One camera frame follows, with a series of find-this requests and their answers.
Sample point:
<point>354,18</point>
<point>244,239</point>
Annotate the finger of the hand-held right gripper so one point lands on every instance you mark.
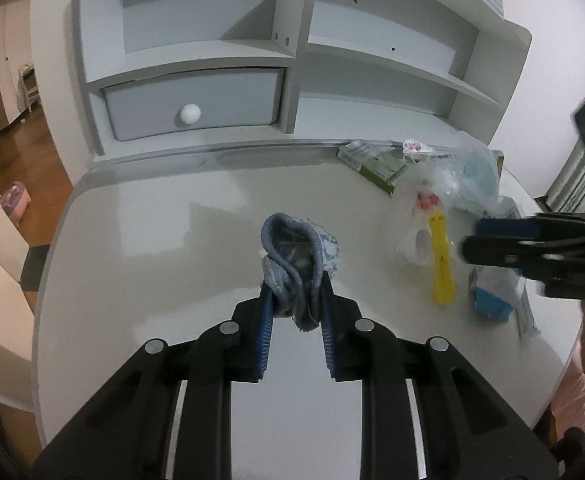
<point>502,252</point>
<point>512,226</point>

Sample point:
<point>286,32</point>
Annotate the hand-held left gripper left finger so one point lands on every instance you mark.
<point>266,330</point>

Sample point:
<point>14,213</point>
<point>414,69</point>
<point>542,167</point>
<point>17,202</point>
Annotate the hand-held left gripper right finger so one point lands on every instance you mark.
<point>327,340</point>

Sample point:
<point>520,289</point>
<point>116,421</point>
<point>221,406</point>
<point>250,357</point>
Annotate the blue and white packet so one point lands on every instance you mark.
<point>494,295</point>

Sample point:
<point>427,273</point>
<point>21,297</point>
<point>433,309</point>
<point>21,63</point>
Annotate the clear plastic bag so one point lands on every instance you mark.
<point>467,175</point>

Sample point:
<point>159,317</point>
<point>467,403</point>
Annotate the blue grey knitted sock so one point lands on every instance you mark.
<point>292,255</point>

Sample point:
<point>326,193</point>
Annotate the striped curtain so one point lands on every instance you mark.
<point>572,180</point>

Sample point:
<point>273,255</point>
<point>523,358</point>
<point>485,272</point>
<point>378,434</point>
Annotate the yellow plastic toy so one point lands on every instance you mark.
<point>443,270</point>

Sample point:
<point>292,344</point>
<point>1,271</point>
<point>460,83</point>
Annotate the clear plastic wrapper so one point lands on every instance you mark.
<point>528,315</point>

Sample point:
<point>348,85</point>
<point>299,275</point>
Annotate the red white crumpled wrapper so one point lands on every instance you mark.
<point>417,147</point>

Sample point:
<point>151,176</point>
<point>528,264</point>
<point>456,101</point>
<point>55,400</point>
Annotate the green flat cardboard box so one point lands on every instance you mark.
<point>380,165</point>

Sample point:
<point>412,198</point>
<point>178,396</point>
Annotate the black office chair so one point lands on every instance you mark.
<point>569,445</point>

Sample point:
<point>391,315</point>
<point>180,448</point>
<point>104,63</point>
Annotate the white desk shelf unit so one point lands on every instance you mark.
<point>362,65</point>

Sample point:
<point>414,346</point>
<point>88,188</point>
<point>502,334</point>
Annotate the white round drawer knob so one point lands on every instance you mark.
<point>191,114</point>

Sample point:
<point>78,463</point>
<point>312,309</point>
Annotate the pale grey drawer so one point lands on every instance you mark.
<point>232,97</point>

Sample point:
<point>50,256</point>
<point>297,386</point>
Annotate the dark floor mat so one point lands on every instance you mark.
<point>35,267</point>

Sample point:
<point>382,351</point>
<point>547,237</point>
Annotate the pink toy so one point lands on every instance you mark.
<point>12,202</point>

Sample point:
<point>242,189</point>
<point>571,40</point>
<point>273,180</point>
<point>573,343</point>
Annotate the white chair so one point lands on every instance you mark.
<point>28,87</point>

